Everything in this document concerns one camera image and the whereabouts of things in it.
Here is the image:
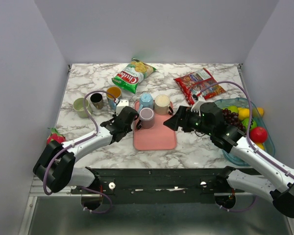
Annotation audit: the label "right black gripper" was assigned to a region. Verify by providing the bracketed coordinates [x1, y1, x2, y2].
[163, 104, 214, 136]

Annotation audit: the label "blue glazed mug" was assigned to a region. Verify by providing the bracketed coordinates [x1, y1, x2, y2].
[106, 86, 123, 111]

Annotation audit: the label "brown mug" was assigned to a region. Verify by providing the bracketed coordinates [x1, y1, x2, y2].
[90, 93, 104, 110]

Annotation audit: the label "green mug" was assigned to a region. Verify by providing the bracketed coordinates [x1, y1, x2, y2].
[73, 97, 93, 118]

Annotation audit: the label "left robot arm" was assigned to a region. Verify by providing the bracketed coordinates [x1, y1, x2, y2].
[33, 106, 139, 193]

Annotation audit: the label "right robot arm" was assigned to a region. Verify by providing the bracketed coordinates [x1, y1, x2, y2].
[163, 102, 294, 218]

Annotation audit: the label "cream mug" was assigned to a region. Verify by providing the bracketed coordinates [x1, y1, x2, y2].
[154, 94, 173, 115]

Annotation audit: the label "purple mug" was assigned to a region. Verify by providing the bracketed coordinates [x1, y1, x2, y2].
[135, 108, 155, 130]

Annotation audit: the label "light blue mug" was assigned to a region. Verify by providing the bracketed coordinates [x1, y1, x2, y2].
[138, 93, 154, 113]

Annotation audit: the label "pink tray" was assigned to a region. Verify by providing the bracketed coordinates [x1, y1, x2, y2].
[133, 114, 177, 151]

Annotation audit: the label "red snack bag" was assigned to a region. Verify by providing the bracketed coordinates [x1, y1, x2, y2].
[174, 68, 226, 105]

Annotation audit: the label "green chips bag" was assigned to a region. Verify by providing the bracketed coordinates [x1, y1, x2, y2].
[111, 58, 156, 94]

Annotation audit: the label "purple grapes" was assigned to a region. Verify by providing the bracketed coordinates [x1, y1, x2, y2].
[222, 108, 246, 132]

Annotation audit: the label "green pear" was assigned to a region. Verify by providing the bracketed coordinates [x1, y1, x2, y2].
[227, 106, 239, 113]

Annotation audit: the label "yellow lemon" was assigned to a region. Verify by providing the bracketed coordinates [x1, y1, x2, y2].
[238, 108, 250, 121]

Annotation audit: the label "red dragon fruit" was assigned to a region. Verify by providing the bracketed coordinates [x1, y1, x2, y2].
[46, 127, 66, 145]

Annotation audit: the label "red apple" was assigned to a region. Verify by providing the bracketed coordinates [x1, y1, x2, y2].
[249, 127, 268, 143]

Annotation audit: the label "yellow fruit outside basket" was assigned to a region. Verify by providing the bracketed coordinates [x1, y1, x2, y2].
[252, 107, 264, 117]

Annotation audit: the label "yellow banana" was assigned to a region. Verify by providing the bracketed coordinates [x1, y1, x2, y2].
[255, 143, 265, 150]

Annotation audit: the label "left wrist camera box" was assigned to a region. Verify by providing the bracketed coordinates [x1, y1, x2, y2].
[116, 99, 129, 115]

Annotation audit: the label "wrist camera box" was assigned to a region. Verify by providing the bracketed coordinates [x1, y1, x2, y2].
[191, 94, 206, 112]
[116, 99, 129, 115]

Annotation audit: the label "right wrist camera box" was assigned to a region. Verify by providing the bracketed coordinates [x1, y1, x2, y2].
[191, 94, 206, 112]

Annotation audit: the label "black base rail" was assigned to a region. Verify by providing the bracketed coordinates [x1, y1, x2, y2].
[71, 166, 250, 205]

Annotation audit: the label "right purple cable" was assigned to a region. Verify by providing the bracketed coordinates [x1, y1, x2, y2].
[196, 80, 294, 183]

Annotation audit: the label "purple cable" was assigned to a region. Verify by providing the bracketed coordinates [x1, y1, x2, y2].
[43, 90, 121, 196]
[196, 80, 294, 183]

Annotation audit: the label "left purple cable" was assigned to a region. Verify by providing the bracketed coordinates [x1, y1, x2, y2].
[43, 90, 121, 196]

